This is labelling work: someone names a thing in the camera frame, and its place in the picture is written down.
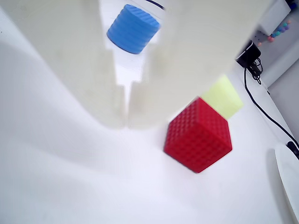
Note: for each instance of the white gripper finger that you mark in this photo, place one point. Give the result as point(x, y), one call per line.
point(60, 46)
point(198, 46)

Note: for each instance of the red textured cube block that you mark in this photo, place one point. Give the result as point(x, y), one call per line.
point(198, 137)

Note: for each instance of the pale yellow foam block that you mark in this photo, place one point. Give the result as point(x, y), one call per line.
point(226, 98)

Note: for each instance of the blue ribbed cylinder block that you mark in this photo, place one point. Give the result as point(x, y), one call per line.
point(133, 29)

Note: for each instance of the white box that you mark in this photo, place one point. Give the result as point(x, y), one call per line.
point(274, 15)

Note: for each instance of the black rod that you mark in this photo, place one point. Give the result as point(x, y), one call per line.
point(294, 149)

